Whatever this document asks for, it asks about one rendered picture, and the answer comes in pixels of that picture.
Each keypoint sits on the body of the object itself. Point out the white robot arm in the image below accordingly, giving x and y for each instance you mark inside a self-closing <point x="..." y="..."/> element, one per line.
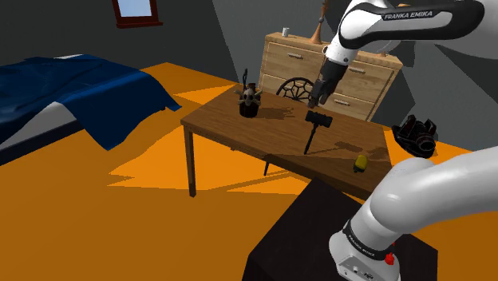
<point x="412" y="190"/>

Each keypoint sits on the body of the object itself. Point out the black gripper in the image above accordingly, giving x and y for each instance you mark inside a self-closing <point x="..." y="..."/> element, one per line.
<point x="322" y="87"/>

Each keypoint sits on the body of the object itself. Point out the yellow and black small object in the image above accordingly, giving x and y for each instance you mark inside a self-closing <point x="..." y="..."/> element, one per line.
<point x="360" y="163"/>

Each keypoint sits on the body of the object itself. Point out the light wooden chest of drawers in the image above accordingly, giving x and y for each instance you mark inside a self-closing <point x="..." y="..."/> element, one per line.
<point x="362" y="85"/>

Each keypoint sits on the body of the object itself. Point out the dark skull bottle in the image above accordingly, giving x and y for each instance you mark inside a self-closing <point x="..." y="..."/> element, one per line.
<point x="249" y="103"/>

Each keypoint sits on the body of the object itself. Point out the bed with blue blanket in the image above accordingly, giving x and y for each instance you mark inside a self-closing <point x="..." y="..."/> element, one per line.
<point x="77" y="93"/>

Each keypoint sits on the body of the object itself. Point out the dark robot stand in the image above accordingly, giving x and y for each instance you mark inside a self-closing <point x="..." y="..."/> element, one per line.
<point x="307" y="233"/>

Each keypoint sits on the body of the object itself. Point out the black hammer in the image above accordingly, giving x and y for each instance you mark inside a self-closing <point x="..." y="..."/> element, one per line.
<point x="313" y="130"/>

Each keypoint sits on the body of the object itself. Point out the dark round-backed chair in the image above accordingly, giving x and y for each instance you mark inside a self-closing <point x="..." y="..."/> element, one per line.
<point x="293" y="88"/>

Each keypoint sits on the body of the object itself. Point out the red-framed window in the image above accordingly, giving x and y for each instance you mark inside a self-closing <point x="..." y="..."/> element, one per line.
<point x="135" y="11"/>

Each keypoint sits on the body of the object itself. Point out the brown wooden table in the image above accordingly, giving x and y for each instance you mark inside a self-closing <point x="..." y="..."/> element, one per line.
<point x="280" y="134"/>

